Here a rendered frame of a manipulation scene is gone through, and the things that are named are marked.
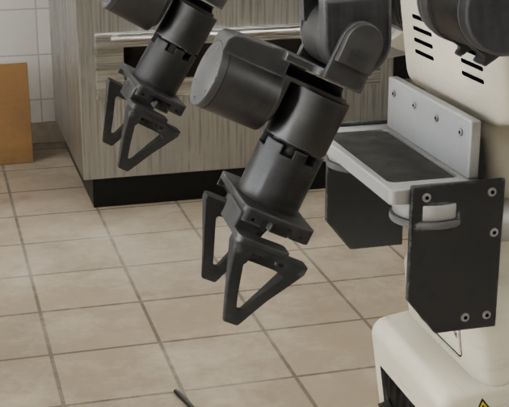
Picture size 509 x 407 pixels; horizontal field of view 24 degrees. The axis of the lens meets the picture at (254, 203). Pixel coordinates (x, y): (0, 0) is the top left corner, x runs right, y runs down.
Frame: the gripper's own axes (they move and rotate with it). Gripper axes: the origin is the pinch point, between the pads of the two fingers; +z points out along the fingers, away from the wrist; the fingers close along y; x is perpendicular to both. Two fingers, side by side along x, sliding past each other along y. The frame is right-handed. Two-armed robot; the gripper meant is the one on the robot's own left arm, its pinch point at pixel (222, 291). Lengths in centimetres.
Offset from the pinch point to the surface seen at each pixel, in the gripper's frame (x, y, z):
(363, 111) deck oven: 140, -325, 12
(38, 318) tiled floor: 35, -226, 95
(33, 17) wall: 22, -421, 41
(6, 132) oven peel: 27, -392, 86
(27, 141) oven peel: 36, -391, 86
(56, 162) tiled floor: 51, -388, 89
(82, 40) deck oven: 30, -321, 28
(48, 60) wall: 35, -421, 56
